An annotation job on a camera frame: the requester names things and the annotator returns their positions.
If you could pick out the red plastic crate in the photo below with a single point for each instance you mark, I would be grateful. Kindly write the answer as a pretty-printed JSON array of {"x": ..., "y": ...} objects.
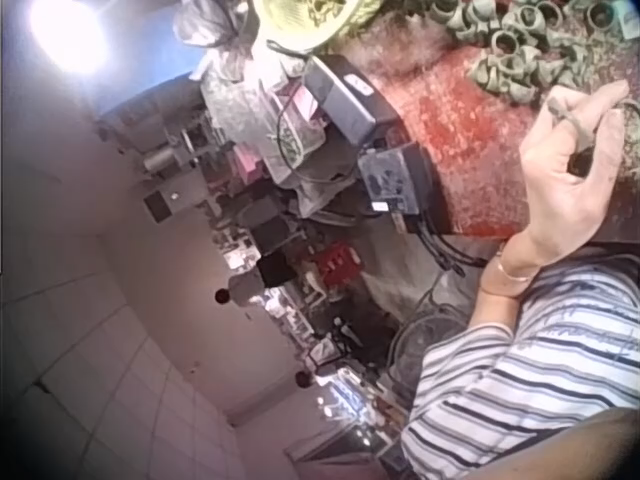
[{"x": 336, "y": 264}]

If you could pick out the yellow patterned bowl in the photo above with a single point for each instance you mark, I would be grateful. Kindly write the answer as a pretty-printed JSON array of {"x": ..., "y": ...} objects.
[{"x": 305, "y": 22}]

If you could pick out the pile of grey metal rings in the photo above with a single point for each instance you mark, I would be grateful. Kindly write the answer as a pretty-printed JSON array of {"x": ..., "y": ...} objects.
[{"x": 525, "y": 45}]

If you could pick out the bright lamp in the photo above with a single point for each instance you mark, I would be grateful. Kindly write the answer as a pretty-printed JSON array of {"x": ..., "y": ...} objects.
[{"x": 67, "y": 32}]

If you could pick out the person's left hand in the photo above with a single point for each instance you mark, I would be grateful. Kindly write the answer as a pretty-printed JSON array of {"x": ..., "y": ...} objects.
[{"x": 552, "y": 200}]

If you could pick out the blue-grey patterned box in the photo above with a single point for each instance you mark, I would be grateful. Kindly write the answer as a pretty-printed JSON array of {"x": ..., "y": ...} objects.
[{"x": 389, "y": 180}]

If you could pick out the red fuzzy cloth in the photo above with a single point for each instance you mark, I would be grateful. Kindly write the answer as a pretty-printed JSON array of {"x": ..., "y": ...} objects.
[{"x": 465, "y": 165}]

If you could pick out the black box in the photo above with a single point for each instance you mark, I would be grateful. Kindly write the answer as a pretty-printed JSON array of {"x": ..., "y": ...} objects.
[{"x": 385, "y": 107}]

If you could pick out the cluttered shelf of goods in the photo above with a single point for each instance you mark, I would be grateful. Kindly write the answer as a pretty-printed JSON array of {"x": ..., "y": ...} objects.
[{"x": 270, "y": 240}]

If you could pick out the clear plastic bags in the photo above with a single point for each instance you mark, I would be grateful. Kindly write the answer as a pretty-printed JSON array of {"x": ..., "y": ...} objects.
[{"x": 240, "y": 100}]

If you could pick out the gold bangle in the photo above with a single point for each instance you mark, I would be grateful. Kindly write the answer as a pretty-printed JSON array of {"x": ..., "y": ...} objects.
[{"x": 515, "y": 274}]

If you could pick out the grey rectangular device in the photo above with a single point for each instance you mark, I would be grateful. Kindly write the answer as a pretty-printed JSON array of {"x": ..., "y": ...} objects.
[{"x": 340, "y": 97}]

